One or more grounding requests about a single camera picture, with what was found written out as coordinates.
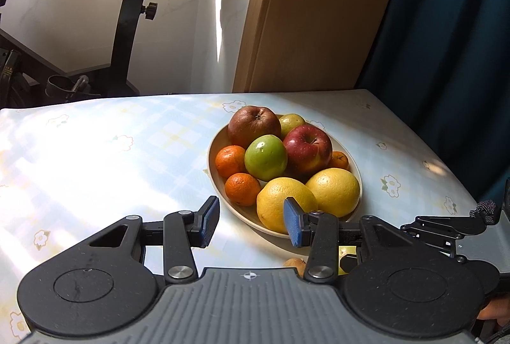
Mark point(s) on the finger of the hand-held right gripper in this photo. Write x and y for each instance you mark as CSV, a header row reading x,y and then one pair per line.
x,y
438,224

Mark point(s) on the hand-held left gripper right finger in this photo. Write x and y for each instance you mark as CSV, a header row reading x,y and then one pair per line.
x,y
293,224

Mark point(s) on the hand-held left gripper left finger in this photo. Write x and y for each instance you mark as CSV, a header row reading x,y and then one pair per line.
x,y
209,220

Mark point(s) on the cream round plate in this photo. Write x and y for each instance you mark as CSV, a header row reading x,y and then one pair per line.
x,y
243,214

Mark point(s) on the small brown round fruit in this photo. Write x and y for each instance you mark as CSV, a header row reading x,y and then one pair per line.
x,y
295,264

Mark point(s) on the small orange mandarin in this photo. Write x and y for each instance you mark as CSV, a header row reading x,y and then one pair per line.
x,y
243,189
340,161
230,161

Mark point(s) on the small yellow fruit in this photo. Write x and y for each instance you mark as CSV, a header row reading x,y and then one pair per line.
x,y
343,251

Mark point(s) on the bright red apple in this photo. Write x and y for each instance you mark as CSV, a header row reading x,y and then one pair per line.
x,y
308,147

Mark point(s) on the yellow-green citrus fruit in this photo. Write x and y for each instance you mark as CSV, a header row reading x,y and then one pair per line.
x,y
293,123

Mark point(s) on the dark red wrinkled apple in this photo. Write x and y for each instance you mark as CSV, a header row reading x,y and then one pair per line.
x,y
255,125

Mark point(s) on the person's right hand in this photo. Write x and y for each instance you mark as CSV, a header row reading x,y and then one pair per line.
x,y
489,310

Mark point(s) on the floral tablecloth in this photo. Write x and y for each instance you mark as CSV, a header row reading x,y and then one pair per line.
x,y
99,169

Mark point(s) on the dark blue curtain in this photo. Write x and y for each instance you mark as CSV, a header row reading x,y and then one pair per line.
x,y
450,29

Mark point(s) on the black exercise bike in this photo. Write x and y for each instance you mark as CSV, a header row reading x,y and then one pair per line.
x,y
125,29

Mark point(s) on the wooden board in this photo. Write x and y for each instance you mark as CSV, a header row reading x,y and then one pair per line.
x,y
318,9

